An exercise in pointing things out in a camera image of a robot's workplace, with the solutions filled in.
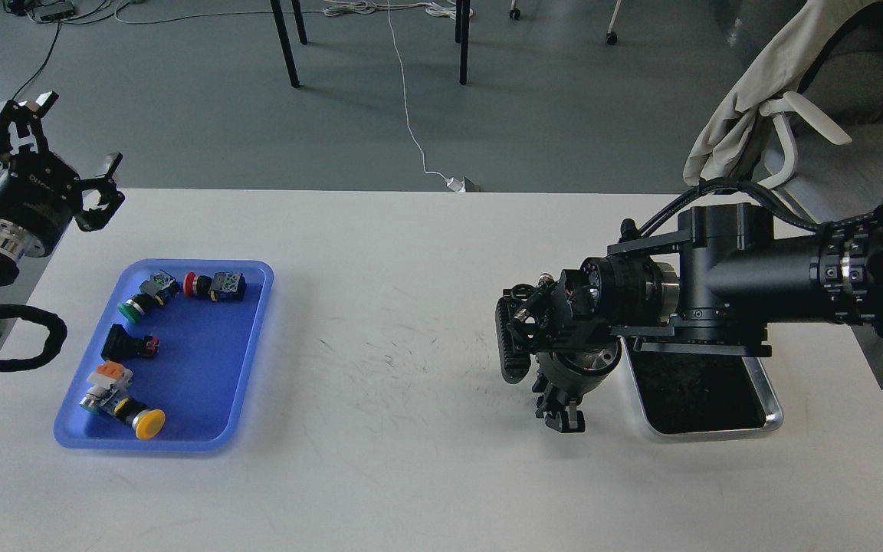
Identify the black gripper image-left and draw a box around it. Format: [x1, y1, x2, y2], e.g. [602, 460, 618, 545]
[0, 91, 125, 258]

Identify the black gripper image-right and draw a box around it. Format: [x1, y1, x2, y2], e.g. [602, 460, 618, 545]
[530, 345, 622, 434]

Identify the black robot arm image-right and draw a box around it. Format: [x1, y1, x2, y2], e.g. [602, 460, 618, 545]
[495, 178, 883, 437]

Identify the silver metal tray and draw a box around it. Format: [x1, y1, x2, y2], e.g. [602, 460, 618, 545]
[622, 341, 784, 442]

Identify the blue plastic tray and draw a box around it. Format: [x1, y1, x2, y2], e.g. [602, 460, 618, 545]
[54, 258, 274, 453]

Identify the green push button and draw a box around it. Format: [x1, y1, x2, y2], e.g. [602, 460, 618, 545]
[117, 270, 181, 323]

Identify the red emergency stop button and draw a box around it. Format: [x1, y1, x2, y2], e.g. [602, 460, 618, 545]
[181, 271, 248, 303]

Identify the white power adapter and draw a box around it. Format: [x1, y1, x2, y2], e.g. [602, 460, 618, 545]
[446, 177, 481, 193]

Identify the yellow push button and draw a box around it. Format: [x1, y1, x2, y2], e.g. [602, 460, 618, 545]
[78, 387, 167, 440]

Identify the black table leg left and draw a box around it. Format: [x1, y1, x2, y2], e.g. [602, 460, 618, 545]
[269, 0, 309, 90]

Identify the black table leg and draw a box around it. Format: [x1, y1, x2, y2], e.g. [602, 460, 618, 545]
[455, 0, 471, 85]
[269, 0, 309, 90]

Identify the black table leg right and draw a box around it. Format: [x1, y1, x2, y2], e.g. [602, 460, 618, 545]
[455, 0, 471, 85]

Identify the beige jacket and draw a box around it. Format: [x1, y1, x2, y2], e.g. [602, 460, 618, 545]
[683, 1, 883, 186]

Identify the black floor cable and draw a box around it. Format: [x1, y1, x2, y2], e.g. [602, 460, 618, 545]
[12, 23, 65, 104]

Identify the black red switch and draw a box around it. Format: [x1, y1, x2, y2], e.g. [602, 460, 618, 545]
[100, 324, 160, 361]

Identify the orange grey switch block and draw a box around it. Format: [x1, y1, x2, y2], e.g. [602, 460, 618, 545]
[87, 360, 133, 393]

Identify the white floor cable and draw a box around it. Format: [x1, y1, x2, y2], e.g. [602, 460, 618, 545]
[323, 0, 473, 185]

